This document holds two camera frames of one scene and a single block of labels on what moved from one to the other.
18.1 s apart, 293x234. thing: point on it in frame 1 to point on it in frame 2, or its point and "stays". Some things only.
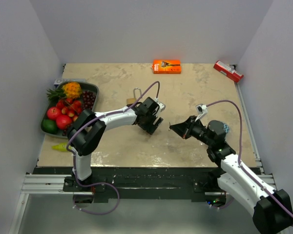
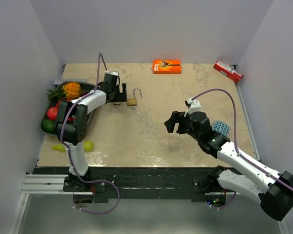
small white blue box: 57,82 stays
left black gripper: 150,127 to 121,96
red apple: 53,112 stays
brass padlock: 132,100 stays
